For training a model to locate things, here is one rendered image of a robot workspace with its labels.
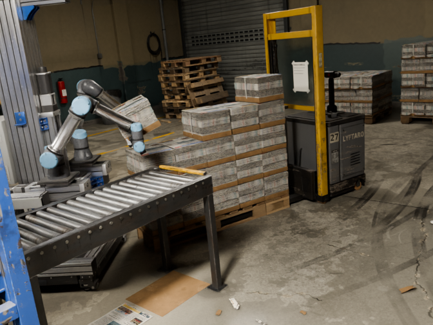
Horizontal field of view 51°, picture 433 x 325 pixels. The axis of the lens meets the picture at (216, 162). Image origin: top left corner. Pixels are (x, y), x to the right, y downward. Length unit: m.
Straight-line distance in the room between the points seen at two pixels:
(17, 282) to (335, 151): 3.32
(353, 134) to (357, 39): 5.56
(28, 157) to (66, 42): 7.46
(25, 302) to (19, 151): 1.73
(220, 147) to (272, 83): 0.77
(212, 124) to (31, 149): 1.43
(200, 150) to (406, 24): 6.66
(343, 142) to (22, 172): 2.92
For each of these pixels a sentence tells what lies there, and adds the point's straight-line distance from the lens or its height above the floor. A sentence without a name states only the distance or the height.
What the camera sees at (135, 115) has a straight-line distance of 3.38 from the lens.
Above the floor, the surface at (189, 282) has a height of 0.00.
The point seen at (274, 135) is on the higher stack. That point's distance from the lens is 4.22.
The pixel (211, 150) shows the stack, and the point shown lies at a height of 0.74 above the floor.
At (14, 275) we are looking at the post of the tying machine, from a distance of 2.00.
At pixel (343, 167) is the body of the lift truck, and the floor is 0.30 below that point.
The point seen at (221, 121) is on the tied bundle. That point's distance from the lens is 3.87.
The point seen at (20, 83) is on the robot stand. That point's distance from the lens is 3.48.
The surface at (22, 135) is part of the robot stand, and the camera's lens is 3.54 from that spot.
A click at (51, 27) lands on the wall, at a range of 10.73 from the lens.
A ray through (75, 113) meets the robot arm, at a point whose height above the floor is 1.27.
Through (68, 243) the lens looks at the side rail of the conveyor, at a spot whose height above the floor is 0.76.
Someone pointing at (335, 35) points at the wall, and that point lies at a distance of 10.32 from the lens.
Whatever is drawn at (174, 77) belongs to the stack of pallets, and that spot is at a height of 0.95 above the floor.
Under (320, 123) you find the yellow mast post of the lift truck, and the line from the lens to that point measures 4.32.
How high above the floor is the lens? 1.63
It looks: 15 degrees down
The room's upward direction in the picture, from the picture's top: 6 degrees counter-clockwise
